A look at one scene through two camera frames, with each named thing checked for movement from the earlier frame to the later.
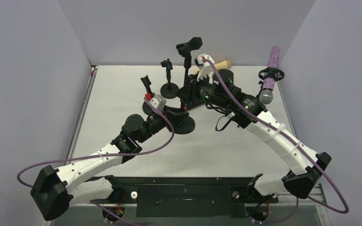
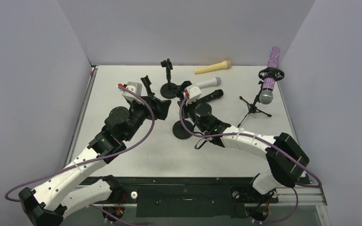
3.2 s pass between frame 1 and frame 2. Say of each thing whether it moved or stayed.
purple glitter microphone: stayed
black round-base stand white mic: stayed
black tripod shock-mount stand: stayed
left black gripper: moved
